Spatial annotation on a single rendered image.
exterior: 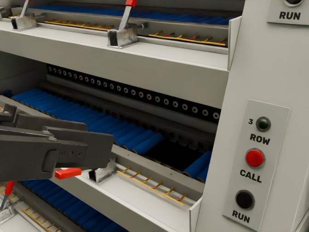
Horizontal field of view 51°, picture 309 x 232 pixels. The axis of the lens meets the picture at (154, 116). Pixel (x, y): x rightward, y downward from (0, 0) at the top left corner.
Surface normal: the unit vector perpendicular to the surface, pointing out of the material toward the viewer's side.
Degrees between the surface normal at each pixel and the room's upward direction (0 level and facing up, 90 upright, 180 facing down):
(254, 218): 90
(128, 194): 21
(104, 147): 90
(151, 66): 111
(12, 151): 91
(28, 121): 90
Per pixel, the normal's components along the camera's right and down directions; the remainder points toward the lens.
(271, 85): -0.63, 0.02
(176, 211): -0.06, -0.90
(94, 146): 0.75, 0.25
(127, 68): -0.65, 0.37
